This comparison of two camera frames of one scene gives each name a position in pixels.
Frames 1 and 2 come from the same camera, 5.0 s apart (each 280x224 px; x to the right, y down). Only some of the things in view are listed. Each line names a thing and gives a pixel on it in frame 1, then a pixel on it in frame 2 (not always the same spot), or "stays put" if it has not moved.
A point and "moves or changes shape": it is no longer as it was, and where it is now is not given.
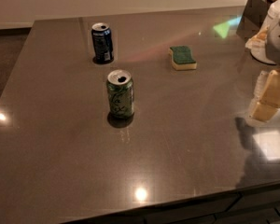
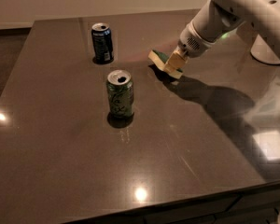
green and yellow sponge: x=182 y=58 moves or changes shape
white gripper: x=278 y=44 to x=192 y=45
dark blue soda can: x=103 y=42 stays put
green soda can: x=120 y=93 stays put
